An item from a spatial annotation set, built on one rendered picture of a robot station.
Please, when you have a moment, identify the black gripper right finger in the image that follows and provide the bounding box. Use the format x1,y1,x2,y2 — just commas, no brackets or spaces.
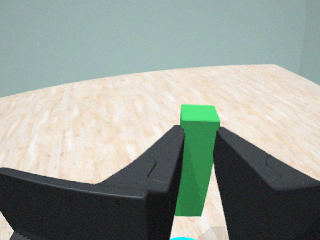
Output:
213,125,320,240

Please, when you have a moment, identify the green rectangular block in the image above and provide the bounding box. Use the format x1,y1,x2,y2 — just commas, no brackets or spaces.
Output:
175,105,221,217

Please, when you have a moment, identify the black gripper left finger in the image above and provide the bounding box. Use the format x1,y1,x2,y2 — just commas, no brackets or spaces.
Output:
0,125,184,240

